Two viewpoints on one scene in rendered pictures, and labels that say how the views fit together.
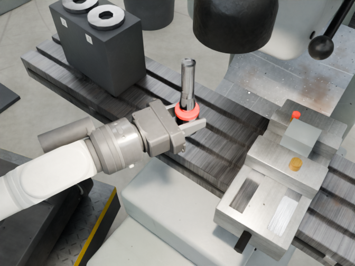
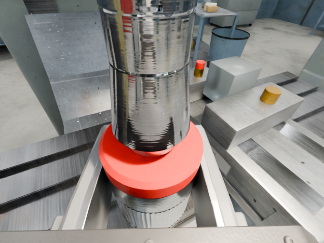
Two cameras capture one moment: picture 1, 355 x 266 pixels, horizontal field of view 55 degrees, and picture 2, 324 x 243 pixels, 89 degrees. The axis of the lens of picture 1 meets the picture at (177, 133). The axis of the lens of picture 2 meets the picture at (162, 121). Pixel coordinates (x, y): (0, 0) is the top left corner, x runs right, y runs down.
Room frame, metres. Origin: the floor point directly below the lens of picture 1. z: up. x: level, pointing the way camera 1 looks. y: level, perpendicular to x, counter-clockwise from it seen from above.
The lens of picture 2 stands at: (0.41, 0.02, 1.22)
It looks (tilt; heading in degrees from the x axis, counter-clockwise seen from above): 43 degrees down; 295
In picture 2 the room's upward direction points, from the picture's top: 3 degrees clockwise
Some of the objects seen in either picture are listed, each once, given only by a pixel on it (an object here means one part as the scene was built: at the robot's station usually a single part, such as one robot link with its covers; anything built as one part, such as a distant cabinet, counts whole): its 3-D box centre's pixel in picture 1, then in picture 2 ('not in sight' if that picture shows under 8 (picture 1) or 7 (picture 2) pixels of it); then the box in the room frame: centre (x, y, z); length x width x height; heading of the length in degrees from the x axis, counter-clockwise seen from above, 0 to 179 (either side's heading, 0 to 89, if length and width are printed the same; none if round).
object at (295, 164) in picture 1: (295, 164); (270, 95); (0.35, -0.23, 1.08); 0.02 x 0.02 x 0.02
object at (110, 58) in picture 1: (100, 40); not in sight; (0.76, 0.21, 1.07); 0.22 x 0.12 x 0.20; 48
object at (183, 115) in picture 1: (187, 109); (152, 143); (0.43, -0.02, 1.16); 0.05 x 0.05 x 0.01
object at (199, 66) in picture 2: (295, 117); (199, 68); (0.47, -0.25, 1.09); 0.02 x 0.02 x 0.03
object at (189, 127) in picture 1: (192, 129); (209, 176); (0.40, -0.03, 1.13); 0.06 x 0.02 x 0.03; 118
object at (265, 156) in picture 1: (285, 165); (251, 111); (0.37, -0.22, 1.06); 0.15 x 0.06 x 0.04; 56
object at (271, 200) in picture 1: (285, 165); (232, 118); (0.39, -0.23, 1.02); 0.35 x 0.15 x 0.11; 146
